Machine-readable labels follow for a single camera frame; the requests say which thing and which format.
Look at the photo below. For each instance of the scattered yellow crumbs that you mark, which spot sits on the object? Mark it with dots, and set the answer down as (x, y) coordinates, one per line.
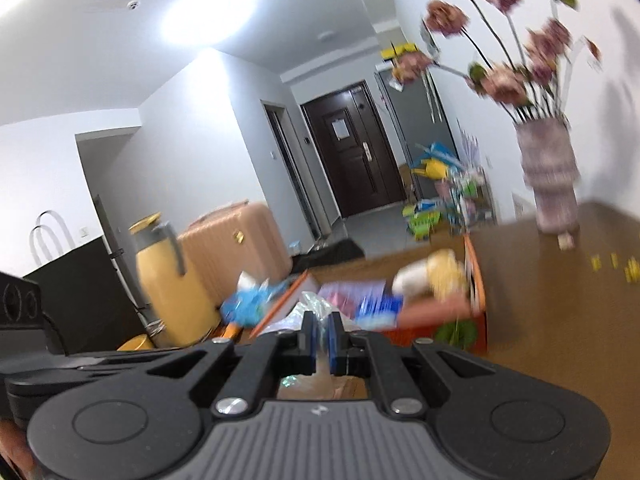
(630, 270)

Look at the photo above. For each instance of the dark brown entrance door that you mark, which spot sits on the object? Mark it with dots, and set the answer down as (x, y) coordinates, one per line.
(350, 170)

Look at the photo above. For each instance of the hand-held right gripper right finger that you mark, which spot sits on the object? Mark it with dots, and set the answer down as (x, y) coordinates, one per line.
(334, 340)

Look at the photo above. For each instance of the grey refrigerator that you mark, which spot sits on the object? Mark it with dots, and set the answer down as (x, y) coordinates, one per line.
(405, 125)

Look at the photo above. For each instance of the yellow plush toy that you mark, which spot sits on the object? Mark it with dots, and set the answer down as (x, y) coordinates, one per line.
(445, 272)

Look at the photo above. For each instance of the black cabinet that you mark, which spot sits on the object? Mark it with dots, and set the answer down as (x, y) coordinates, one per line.
(75, 300)

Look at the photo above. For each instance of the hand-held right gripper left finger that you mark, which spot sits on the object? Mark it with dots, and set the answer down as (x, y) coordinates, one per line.
(310, 335)

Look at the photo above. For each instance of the yellow box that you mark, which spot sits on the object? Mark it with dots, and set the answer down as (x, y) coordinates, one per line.
(400, 51)

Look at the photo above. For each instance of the blue tissue pack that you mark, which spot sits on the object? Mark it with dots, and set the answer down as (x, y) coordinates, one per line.
(245, 307)

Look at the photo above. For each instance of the white plush toy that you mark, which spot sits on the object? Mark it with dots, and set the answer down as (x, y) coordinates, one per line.
(410, 277)

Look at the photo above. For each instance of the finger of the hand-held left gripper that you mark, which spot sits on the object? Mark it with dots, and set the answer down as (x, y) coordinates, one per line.
(125, 357)

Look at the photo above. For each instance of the colourful toy rack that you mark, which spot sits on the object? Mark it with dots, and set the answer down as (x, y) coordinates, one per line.
(430, 167)

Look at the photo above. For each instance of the yellow thermos jug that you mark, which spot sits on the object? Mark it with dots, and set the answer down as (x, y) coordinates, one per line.
(170, 290)

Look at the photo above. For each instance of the grey textured vase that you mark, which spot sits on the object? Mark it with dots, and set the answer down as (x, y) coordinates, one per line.
(547, 175)

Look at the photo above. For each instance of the person's left hand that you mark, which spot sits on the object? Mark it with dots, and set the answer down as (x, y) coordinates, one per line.
(10, 452)

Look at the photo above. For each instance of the dark side door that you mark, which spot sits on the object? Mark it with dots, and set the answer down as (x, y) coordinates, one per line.
(287, 160)

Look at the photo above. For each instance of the round ceiling light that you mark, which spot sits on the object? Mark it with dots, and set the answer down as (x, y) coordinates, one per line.
(210, 7)

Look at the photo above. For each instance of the red cardboard box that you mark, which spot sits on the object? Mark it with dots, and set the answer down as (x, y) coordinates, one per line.
(425, 334)

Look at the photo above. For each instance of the yellow cup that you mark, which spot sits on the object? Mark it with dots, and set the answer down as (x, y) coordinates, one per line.
(135, 344)

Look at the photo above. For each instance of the dried pink roses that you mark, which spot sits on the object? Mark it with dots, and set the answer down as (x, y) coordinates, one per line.
(505, 85)

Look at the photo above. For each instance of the black floor mat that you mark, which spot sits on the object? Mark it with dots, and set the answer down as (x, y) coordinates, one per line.
(330, 252)

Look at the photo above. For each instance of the pink suitcase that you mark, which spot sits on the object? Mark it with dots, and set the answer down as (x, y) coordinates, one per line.
(235, 245)

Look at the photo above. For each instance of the smoke detector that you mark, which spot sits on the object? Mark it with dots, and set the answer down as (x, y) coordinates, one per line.
(133, 5)

